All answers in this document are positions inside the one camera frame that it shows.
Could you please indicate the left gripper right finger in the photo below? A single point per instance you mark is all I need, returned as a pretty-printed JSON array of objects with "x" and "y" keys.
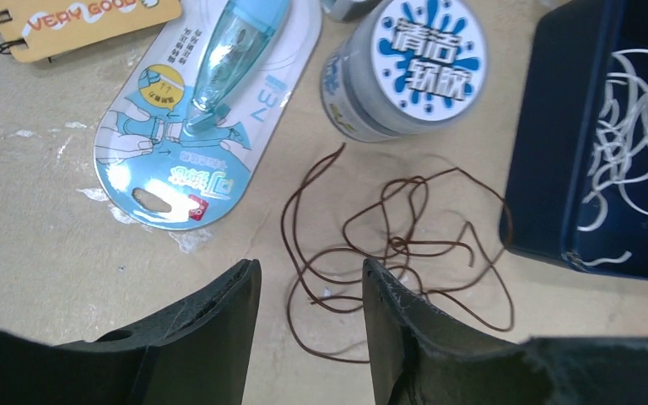
[{"x": 421, "y": 355}]

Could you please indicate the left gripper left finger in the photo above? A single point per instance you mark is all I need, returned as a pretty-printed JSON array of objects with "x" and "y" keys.
[{"x": 194, "y": 351}]

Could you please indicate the dark blue tray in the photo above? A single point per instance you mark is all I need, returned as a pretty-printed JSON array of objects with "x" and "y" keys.
[{"x": 577, "y": 191}]

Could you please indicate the cleaning gel jar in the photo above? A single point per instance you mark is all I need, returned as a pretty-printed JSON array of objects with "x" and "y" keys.
[{"x": 409, "y": 68}]

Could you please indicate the blue white stapler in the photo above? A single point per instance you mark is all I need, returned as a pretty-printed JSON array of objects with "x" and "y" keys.
[{"x": 344, "y": 11}]

